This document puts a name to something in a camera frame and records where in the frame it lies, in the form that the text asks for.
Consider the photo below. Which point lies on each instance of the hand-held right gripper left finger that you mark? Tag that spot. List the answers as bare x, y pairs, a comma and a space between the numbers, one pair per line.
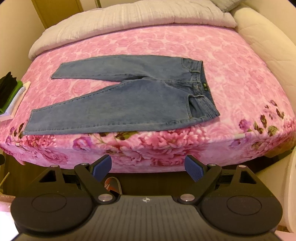
101, 168

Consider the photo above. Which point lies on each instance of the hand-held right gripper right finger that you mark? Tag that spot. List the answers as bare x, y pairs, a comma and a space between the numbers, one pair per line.
195, 168

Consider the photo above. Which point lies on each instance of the blue denim jeans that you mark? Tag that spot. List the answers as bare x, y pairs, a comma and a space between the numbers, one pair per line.
150, 99

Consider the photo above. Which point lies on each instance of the white lidded plastic bucket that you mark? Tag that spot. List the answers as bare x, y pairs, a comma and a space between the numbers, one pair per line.
291, 192

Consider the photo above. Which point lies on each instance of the orange and black slipper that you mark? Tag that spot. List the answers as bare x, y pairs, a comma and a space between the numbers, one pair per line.
113, 185

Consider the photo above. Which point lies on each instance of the white blanket tag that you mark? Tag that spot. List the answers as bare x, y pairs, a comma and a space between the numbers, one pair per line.
240, 136

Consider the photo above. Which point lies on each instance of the green folded garment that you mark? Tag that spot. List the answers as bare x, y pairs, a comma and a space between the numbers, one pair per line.
13, 95

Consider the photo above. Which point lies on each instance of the black folded garment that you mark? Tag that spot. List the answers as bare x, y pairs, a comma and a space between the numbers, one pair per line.
7, 87

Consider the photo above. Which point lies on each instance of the pink floral blanket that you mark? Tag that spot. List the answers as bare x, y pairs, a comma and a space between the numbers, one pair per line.
138, 41

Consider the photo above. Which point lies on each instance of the grey-white crinkled quilt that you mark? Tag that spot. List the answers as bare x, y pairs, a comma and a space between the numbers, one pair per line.
115, 16

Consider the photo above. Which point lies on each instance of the wooden wardrobe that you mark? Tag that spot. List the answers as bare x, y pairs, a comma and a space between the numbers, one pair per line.
60, 9

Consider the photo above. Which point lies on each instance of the grey pillow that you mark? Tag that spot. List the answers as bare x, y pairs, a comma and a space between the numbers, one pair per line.
229, 5

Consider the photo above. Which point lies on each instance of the dark wooden bed frame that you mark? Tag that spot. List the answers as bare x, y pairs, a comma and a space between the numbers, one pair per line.
34, 167

